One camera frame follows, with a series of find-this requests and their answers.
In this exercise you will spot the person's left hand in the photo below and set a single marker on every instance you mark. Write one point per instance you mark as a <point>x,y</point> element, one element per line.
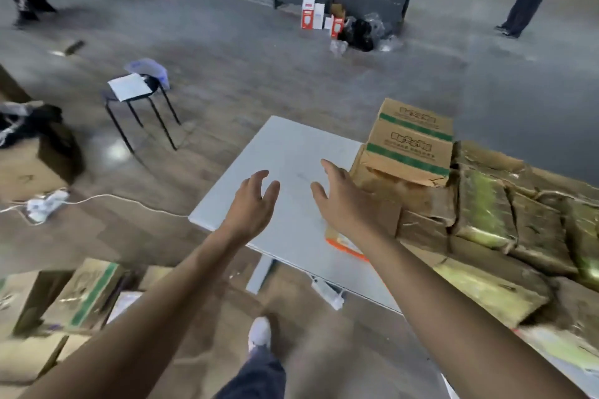
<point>252,207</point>

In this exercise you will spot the person's white left shoe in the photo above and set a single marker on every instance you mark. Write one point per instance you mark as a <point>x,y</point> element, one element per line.
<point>259,333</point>

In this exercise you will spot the green striped box white scuff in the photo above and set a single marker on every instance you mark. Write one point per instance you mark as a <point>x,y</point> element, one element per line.
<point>79,291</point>

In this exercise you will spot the person's left leg blue jeans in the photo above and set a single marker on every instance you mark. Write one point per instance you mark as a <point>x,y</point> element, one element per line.
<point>252,377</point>

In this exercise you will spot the person's right hand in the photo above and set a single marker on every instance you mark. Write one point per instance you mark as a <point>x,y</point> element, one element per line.
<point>355,211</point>

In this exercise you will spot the white table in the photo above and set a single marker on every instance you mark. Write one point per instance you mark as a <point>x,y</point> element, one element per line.
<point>281,169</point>

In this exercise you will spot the pile of cardboard boxes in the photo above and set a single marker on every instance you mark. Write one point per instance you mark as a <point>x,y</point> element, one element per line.
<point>23,356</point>

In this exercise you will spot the clear plastic bag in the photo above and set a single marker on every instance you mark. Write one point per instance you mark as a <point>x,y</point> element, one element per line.
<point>338,47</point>
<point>376,22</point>
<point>389,43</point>

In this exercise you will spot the orange perforated plastic mat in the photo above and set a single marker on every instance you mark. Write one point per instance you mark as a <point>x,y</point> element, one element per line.
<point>358,256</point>

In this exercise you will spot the white paper sheet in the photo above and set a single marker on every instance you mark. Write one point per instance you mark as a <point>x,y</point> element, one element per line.
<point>128,87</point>

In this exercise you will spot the black round stool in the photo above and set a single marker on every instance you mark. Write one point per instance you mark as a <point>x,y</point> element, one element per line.
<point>154,83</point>

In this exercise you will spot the person's left forearm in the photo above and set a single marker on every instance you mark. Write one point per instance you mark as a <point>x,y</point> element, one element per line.
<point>140,319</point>

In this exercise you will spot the green striped cardboard box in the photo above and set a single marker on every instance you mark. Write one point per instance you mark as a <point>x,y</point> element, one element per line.
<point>412,111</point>
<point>407,155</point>

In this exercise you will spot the lilac paper folder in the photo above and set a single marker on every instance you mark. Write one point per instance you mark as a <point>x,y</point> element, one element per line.
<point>149,67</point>

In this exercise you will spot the black rubbish bag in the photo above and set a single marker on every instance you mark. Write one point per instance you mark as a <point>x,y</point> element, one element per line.
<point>360,36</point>

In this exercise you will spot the yellow-green taped parcel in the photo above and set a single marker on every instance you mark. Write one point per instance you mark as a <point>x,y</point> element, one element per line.
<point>585,244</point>

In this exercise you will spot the small red white carton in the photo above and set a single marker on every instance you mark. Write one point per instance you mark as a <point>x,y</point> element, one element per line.
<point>337,28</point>

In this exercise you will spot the tall red white carton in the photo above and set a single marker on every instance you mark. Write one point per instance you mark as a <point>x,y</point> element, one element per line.
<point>308,20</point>

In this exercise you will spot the white plastic bag with device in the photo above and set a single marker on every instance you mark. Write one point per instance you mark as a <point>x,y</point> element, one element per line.
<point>18,109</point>

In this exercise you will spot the plain square cardboard box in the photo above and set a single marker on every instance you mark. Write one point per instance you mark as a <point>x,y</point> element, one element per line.
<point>33,174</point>

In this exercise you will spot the large taped carton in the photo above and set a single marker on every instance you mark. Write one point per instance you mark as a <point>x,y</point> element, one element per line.
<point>421,202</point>

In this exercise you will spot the person's right forearm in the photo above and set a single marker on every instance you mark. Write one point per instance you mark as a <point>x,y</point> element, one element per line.
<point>468,328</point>

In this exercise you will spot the white power strip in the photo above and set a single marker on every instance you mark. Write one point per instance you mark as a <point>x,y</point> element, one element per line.
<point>44,207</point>
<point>327,293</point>

